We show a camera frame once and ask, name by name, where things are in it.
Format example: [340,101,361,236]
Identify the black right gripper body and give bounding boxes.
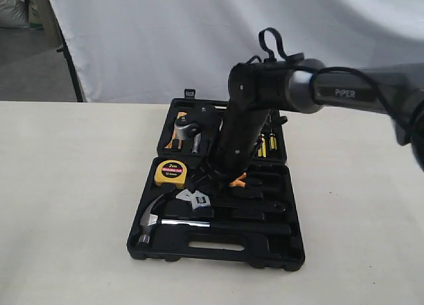
[207,63,272,182]

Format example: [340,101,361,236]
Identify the chrome adjustable wrench black handle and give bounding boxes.
[173,189,286,217]

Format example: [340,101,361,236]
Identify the black plastic tool case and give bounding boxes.
[127,88,305,271]

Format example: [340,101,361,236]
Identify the claw hammer black grip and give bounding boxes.
[138,195,292,244]

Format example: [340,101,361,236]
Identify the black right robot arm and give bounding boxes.
[185,59,423,192]

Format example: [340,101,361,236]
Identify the yellow tape measure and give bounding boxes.
[154,160,187,189]

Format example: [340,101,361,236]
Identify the small yellow black screwdriver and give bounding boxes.
[269,130,278,151]

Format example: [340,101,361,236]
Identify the clear voltage tester screwdriver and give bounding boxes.
[191,133,201,154]

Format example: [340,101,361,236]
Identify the orange utility knife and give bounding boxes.
[164,111,187,151]

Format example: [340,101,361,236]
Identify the large yellow black screwdriver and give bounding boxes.
[257,134,267,158]

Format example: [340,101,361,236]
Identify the white backdrop cloth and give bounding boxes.
[50,0,423,103]

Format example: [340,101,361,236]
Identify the black backdrop stand pole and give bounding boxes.
[52,11,85,103]

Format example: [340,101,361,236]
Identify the grey sack in background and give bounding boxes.
[1,0,28,29]

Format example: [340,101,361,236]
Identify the orange handled pliers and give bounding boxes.
[229,173,247,188]

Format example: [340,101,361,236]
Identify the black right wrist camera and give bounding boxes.
[174,105,219,140]

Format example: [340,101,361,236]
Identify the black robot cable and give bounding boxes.
[244,27,418,143]

